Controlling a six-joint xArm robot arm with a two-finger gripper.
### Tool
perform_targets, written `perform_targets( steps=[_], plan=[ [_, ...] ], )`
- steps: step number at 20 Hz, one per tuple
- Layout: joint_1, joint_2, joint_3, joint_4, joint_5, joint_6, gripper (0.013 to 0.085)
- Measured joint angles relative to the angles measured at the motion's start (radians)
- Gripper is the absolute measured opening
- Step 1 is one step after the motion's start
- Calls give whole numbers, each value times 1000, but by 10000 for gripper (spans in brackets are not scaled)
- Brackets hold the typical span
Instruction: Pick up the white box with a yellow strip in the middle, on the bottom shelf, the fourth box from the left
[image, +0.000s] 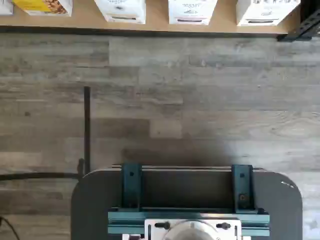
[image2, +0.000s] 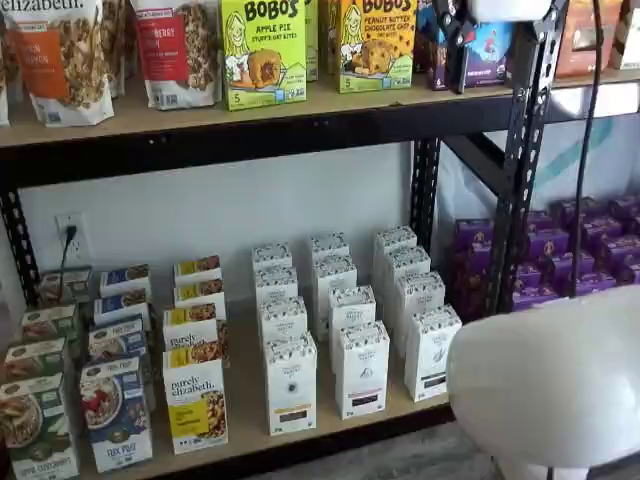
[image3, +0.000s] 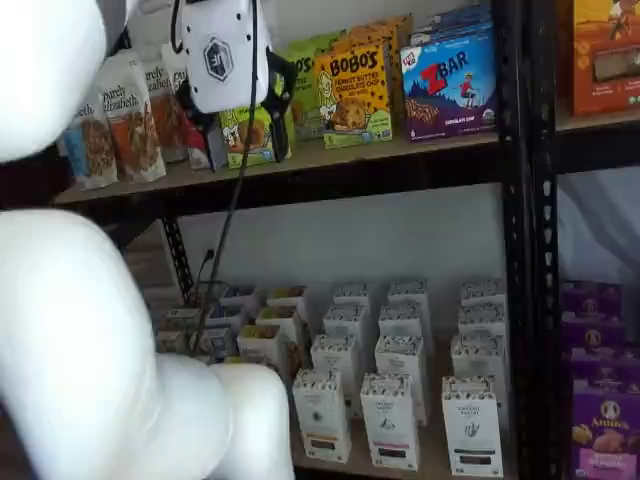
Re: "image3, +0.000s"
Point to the white floral box pink strip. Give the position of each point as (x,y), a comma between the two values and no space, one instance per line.
(400,352)
(407,290)
(390,425)
(405,317)

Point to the green Bobo's snack box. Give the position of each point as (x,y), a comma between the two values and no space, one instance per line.
(245,140)
(305,115)

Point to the blue Z Bar box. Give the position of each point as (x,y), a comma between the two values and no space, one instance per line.
(450,90)
(450,25)

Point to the black metal shelf rack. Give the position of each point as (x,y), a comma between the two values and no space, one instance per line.
(545,200)
(515,200)

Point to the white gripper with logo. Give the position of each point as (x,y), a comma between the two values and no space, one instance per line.
(225,55)

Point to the purple Annie's snack box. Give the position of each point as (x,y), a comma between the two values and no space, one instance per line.
(605,372)
(605,440)
(590,300)
(595,335)

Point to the white granola box blue print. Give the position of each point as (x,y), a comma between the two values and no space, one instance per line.
(237,294)
(227,315)
(222,342)

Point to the white floral box yellow strip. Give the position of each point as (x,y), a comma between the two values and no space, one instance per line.
(335,350)
(347,320)
(320,415)
(352,292)

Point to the small white granola box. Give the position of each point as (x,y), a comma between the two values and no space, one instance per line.
(182,317)

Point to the yellow Bobo's snack box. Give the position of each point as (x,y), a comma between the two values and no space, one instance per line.
(400,60)
(350,100)

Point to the brown shelf board orange box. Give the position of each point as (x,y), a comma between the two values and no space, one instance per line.
(590,120)

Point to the red Purely Elizabeth granola bag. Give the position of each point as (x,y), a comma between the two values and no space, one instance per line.
(197,145)

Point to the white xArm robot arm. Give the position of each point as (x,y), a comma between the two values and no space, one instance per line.
(75,325)

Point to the blue Purely Elizabeth granola bag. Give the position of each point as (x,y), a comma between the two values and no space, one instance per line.
(92,150)

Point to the white granola box yellow print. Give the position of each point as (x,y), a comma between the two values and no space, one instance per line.
(260,345)
(280,315)
(287,295)

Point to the brown shelf board with snacks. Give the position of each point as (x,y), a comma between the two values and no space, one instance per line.
(350,160)

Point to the white floral box green strip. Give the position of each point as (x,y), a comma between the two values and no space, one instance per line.
(477,355)
(472,430)
(482,292)
(482,320)

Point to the large orange snack box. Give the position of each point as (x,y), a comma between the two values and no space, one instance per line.
(605,50)

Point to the orange Purely Elizabeth granola bag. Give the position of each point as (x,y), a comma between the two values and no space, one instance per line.
(132,135)
(167,125)

